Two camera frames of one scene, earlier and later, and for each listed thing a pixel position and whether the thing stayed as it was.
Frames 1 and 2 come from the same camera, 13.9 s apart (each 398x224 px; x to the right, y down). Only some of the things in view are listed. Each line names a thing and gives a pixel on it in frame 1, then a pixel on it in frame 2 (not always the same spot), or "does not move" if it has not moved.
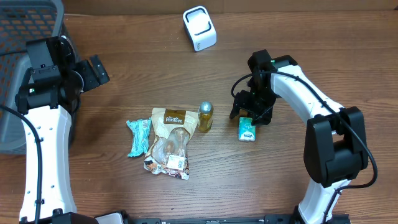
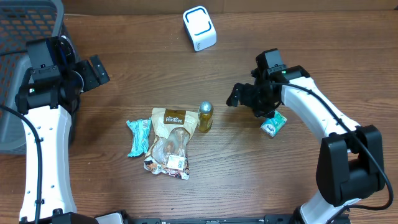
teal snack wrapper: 140,129 does not move
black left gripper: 92,81 does not move
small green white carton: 247,132 -> 273,126
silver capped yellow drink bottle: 205,116 does not move
